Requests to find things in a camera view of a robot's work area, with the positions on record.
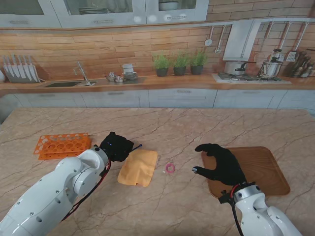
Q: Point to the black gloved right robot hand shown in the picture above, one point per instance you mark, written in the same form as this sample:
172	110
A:
227	167

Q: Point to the brown wooden tray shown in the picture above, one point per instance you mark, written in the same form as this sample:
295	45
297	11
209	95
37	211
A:
263	169

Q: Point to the blue glass rod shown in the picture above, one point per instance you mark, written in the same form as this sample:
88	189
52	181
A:
137	147

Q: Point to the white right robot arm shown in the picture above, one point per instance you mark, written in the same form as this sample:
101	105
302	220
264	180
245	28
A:
258	214

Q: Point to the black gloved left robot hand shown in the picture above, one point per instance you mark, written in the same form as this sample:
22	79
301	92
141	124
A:
116	147

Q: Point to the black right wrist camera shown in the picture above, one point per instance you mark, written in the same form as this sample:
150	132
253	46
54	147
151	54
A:
226	197

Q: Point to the orange test tube rack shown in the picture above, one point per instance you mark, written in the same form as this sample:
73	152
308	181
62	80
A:
59	147

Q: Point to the yellow microfibre cloth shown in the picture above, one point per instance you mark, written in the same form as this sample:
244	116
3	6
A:
139	169

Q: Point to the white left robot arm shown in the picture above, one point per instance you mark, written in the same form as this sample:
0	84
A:
49	194

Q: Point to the printed kitchen backdrop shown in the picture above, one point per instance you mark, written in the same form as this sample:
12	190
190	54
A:
98	49

